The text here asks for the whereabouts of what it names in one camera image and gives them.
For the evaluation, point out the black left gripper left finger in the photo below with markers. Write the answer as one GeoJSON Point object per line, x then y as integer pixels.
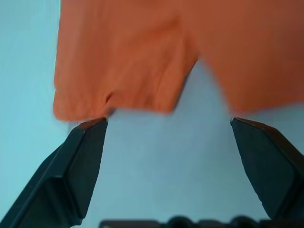
{"type": "Point", "coordinates": [59, 180]}

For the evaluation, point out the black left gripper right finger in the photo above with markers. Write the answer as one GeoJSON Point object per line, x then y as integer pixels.
{"type": "Point", "coordinates": [270, 171]}

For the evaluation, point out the orange t-shirt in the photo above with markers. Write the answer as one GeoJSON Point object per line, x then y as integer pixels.
{"type": "Point", "coordinates": [133, 59]}

